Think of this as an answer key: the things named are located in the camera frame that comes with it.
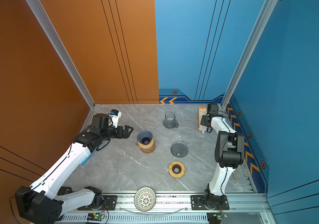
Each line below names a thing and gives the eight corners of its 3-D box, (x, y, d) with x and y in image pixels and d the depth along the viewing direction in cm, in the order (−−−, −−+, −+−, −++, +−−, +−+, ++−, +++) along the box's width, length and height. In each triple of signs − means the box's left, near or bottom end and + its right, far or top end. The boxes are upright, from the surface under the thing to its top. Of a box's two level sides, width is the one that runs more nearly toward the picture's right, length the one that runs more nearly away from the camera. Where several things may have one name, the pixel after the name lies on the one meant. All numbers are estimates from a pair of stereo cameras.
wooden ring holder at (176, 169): (168, 178, 84) (168, 176, 81) (168, 162, 90) (168, 161, 87) (185, 178, 84) (185, 176, 81) (183, 162, 90) (184, 161, 87)
